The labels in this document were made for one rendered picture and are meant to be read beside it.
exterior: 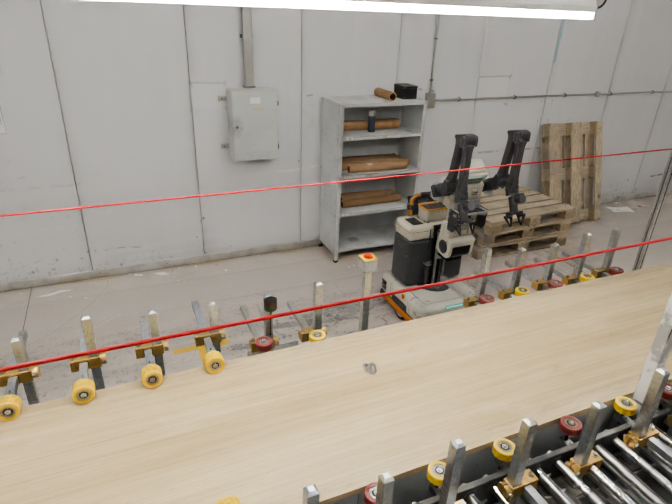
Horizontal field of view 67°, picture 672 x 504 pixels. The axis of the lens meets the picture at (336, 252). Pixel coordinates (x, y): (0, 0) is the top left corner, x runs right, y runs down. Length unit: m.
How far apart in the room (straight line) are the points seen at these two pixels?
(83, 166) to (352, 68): 2.54
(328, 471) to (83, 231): 3.61
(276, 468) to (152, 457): 0.43
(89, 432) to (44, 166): 3.03
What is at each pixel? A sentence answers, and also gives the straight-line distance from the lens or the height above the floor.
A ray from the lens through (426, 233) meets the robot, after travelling 4.02.
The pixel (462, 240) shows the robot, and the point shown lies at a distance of 3.86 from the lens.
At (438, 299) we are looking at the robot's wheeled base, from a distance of 4.06.
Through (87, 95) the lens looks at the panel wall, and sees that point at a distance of 4.64.
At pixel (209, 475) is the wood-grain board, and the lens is 1.87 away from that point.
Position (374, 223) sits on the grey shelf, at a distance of 5.64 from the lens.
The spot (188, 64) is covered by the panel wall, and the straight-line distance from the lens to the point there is 4.66.
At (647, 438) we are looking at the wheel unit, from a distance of 2.42.
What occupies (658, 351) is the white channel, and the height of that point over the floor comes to 1.13.
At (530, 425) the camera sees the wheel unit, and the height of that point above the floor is 1.14.
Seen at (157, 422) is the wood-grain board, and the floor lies 0.90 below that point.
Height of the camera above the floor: 2.31
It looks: 26 degrees down
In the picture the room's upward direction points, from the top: 2 degrees clockwise
